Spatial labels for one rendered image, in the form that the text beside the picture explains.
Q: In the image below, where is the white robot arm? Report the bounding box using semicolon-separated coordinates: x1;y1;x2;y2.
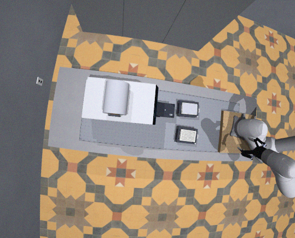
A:
230;114;295;198

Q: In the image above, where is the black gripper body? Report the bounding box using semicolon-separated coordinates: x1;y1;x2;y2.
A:
253;146;266;159

